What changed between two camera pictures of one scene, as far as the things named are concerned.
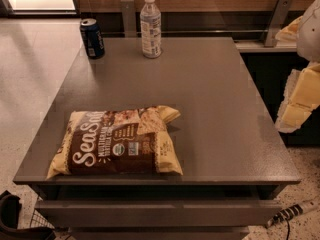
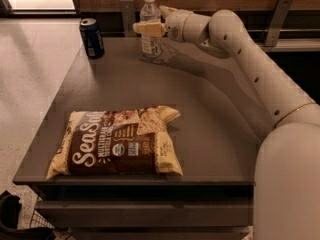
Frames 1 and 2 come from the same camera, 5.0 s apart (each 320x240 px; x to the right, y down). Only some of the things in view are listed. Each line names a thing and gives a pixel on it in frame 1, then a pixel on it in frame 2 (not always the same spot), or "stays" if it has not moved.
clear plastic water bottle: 151,28 stays
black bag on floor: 10,206 stays
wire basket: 38,219 stays
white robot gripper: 310,32 -> 174,25
